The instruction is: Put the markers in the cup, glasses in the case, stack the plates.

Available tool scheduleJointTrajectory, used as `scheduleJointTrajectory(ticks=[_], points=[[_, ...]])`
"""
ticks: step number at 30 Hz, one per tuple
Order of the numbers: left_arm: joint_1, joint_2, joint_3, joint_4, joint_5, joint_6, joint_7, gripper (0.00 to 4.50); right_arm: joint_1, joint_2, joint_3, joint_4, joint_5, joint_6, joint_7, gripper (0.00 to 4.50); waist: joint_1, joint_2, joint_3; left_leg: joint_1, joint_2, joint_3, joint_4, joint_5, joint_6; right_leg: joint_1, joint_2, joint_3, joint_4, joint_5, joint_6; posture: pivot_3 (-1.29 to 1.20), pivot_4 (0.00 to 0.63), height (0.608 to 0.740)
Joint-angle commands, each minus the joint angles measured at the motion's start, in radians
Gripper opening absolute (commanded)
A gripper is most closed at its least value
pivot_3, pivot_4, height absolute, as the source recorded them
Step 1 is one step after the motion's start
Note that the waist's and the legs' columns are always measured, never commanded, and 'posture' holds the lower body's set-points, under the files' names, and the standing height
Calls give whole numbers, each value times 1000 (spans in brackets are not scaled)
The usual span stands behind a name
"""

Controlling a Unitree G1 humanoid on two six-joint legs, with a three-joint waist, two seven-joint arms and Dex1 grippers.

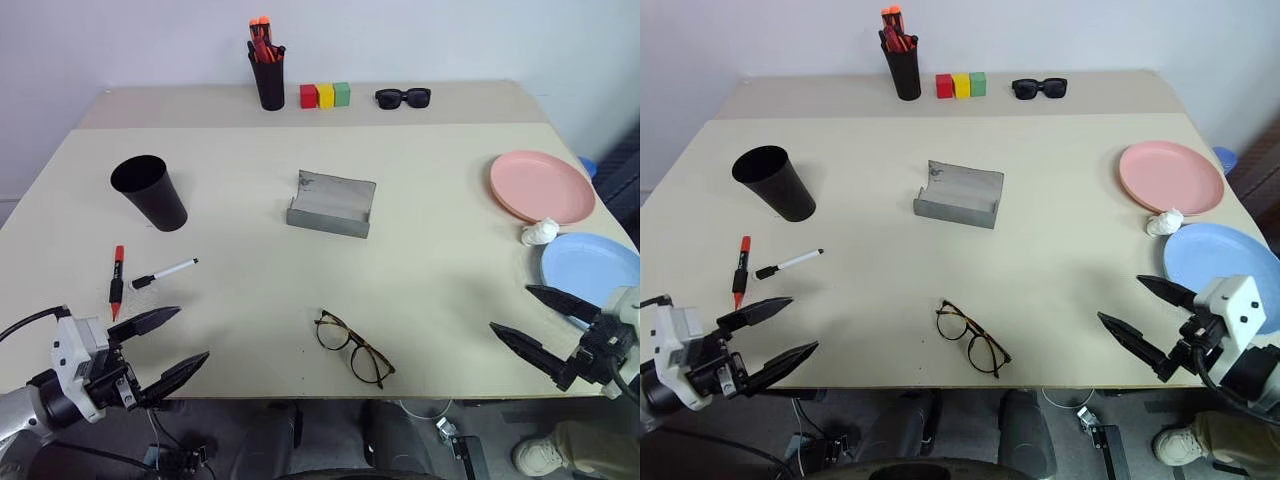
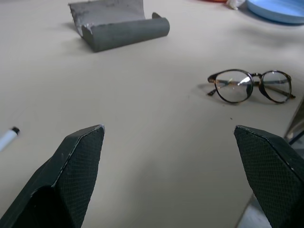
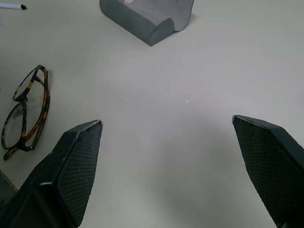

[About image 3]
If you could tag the tortoiseshell eyeglasses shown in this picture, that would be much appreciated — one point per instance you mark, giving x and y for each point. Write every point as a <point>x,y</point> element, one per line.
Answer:
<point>29,147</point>

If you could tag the grey open glasses case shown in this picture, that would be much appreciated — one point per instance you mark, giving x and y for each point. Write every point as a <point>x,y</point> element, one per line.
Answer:
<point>133,21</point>

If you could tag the white pen with black cap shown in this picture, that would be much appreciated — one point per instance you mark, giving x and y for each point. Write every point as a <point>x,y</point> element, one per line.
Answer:
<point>14,7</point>

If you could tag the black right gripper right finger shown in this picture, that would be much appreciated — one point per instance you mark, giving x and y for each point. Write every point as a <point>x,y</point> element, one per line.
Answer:
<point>268,164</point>

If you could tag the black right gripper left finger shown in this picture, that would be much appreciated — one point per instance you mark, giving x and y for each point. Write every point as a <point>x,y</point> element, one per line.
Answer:
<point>71,171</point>

